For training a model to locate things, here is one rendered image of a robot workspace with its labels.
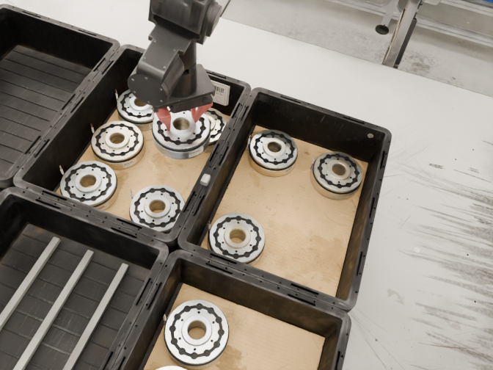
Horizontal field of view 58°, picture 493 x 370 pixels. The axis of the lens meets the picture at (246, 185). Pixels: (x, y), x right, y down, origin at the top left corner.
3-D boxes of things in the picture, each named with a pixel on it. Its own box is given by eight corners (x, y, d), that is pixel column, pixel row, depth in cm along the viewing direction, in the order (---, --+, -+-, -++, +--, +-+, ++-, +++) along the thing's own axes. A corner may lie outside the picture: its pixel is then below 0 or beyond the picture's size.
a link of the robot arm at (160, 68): (224, -1, 57) (163, -30, 57) (191, 56, 51) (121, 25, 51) (207, 63, 67) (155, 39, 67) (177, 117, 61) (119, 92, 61)
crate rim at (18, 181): (125, 50, 98) (123, 41, 96) (252, 92, 95) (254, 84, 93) (12, 191, 76) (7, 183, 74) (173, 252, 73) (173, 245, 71)
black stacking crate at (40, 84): (18, 45, 109) (2, 4, 100) (128, 83, 106) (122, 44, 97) (-106, 166, 87) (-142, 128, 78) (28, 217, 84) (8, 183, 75)
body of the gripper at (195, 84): (216, 98, 72) (217, 64, 66) (155, 115, 69) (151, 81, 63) (201, 70, 75) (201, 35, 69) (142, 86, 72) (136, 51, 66)
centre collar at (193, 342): (188, 310, 73) (188, 310, 72) (216, 321, 72) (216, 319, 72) (176, 340, 70) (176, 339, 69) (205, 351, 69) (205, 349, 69)
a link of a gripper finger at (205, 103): (213, 131, 79) (214, 94, 71) (174, 142, 77) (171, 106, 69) (198, 103, 82) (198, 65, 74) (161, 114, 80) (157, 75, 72)
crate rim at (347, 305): (252, 92, 95) (254, 84, 93) (389, 137, 92) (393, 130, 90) (174, 252, 73) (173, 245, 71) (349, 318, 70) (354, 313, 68)
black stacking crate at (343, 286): (248, 123, 103) (254, 87, 93) (373, 165, 100) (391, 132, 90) (177, 274, 81) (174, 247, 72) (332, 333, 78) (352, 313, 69)
